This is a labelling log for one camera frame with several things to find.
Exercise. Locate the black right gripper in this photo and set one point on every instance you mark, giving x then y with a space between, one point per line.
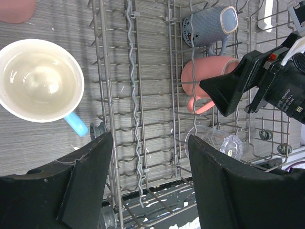
282 86

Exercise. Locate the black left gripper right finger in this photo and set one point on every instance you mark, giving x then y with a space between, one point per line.
233 195

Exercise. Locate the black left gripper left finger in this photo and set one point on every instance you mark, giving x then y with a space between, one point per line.
66 193

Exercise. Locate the light blue mug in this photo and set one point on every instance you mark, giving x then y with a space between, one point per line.
41 82

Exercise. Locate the pink handleless tumbler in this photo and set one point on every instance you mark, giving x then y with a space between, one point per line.
16 11

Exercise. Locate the white clothes rack stand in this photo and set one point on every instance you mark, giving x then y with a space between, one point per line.
265 15

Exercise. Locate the clear glass cup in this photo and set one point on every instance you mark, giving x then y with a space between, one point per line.
226 143

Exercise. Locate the grey-blue dotted mug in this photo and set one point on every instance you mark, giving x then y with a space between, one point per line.
208 26

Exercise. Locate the grey wire dish rack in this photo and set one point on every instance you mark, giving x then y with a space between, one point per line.
140 56

